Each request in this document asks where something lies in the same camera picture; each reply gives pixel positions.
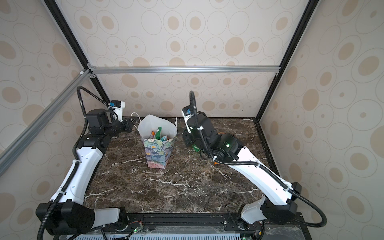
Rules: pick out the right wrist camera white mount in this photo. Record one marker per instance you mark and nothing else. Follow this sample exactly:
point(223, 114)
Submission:
point(189, 120)

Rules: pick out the green spring tea snack bag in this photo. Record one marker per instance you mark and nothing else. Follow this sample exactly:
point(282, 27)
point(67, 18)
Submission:
point(196, 148)

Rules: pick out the black corner frame post left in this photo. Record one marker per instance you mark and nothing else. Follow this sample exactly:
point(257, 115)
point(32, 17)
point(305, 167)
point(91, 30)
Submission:
point(63, 25)

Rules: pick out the silver aluminium rail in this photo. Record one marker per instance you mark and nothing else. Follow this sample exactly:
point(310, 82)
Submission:
point(181, 70)
point(25, 138)

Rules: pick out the silver aluminium rail left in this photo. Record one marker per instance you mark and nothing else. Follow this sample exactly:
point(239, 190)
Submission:
point(25, 138)

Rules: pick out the silver aluminium rail back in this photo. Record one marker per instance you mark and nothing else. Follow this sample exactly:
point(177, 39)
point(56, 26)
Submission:
point(181, 70)

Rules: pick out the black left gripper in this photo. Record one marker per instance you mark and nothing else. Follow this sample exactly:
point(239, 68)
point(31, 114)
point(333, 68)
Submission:
point(127, 120)

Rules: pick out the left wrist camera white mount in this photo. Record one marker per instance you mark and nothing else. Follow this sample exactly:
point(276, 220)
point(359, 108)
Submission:
point(117, 107)

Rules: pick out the black corner frame post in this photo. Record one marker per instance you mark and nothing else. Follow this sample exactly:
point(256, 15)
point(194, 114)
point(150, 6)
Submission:
point(298, 33)
point(63, 25)

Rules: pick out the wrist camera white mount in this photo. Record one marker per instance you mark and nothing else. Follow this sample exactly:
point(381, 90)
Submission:
point(117, 107)
point(189, 120)

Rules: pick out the black corner frame post right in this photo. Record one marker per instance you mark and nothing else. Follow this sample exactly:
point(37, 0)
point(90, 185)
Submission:
point(298, 33)

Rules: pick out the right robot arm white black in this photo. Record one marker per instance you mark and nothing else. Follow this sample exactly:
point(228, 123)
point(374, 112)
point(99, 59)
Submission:
point(277, 205)

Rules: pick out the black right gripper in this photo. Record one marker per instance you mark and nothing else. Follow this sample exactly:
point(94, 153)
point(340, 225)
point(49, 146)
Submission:
point(185, 134)

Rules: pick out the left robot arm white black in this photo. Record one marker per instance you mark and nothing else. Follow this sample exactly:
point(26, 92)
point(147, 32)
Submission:
point(65, 213)

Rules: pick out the floral paper bag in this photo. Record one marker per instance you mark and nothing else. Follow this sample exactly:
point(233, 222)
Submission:
point(157, 152)

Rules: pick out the green Fox's candy bag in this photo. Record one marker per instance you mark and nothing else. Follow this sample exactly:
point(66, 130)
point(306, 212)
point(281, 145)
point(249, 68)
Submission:
point(158, 133)

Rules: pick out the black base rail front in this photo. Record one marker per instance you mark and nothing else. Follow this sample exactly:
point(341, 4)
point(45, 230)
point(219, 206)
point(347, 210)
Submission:
point(192, 226)

